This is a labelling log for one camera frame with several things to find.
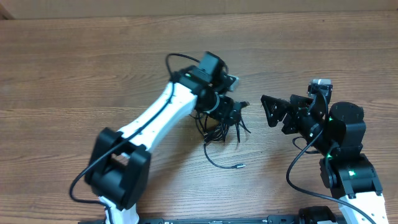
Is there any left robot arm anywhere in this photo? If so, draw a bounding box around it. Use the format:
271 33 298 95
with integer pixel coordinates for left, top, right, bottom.
85 52 248 223

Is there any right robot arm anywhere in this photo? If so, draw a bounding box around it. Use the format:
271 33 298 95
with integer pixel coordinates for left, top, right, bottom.
261 91 388 223

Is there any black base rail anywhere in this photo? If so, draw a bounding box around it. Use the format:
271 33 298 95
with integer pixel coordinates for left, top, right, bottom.
77 205 346 224

